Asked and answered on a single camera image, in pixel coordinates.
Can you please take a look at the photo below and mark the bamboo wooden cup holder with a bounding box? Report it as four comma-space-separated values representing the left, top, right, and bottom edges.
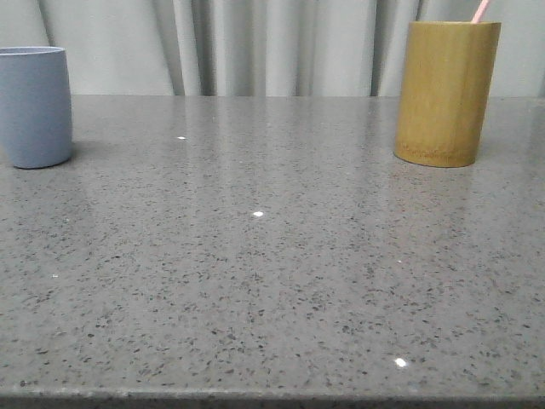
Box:
393, 21, 501, 168

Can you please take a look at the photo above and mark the blue plastic cup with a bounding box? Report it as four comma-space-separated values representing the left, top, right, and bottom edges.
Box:
1, 46, 72, 169

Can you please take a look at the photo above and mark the pink chopstick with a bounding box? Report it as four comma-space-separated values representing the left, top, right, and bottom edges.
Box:
470, 0, 491, 24

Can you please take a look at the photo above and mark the grey pleated curtain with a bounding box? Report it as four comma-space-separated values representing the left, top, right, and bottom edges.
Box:
0, 0, 545, 99

